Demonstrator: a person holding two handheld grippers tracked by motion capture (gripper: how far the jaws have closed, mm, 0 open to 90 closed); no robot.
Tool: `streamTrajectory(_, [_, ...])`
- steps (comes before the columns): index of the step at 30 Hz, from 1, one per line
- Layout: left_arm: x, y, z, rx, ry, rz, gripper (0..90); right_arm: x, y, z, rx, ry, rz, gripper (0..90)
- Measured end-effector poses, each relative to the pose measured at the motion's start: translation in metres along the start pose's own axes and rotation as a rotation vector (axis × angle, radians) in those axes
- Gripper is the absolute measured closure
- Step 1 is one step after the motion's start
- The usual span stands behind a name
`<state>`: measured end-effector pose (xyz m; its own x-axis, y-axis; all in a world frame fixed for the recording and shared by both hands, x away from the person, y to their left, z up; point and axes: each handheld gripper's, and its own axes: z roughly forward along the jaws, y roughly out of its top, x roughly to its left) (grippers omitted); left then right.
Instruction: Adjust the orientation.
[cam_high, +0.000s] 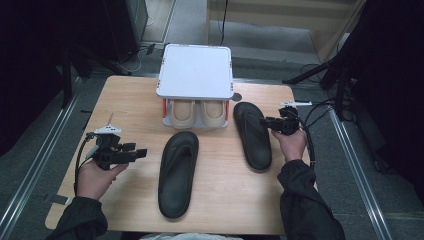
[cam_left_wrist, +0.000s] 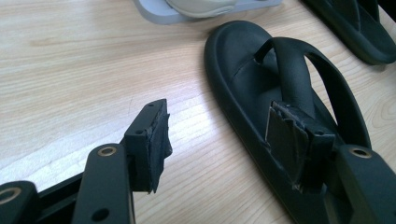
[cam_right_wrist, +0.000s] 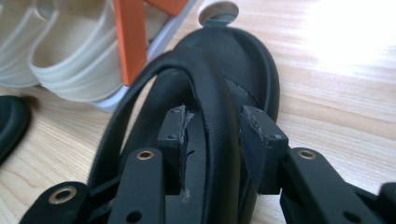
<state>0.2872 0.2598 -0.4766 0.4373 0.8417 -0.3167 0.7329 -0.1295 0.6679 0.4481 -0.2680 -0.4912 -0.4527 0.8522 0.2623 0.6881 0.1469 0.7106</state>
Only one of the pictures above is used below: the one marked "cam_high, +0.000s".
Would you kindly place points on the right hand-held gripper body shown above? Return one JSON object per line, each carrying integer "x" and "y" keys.
{"x": 288, "y": 123}

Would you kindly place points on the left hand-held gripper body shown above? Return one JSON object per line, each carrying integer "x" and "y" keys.
{"x": 108, "y": 153}

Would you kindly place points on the black flip-flop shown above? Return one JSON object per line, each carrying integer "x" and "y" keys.
{"x": 176, "y": 180}
{"x": 255, "y": 143}

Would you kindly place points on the cream clog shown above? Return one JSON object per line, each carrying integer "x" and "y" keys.
{"x": 212, "y": 113}
{"x": 182, "y": 115}

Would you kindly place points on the white shoe rack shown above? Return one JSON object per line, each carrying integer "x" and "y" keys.
{"x": 196, "y": 71}

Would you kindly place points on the person's right hand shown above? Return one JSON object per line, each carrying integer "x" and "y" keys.
{"x": 293, "y": 145}

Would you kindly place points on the person's left hand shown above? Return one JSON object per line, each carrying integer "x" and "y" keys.
{"x": 95, "y": 181}

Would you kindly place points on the dark round sticker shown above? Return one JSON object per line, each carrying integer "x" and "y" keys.
{"x": 237, "y": 97}

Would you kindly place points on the grey tape strip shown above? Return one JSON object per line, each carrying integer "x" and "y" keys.
{"x": 58, "y": 199}

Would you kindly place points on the black tripod stand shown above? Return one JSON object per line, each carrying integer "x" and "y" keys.
{"x": 333, "y": 63}

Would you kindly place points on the black plug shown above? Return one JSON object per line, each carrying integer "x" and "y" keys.
{"x": 150, "y": 49}

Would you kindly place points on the light wooden furniture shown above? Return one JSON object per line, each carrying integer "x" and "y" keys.
{"x": 266, "y": 13}

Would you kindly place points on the dark cabinet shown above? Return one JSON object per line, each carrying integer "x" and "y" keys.
{"x": 123, "y": 26}

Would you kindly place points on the metal floor rail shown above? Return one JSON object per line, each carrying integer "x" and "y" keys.
{"x": 360, "y": 173}
{"x": 43, "y": 153}

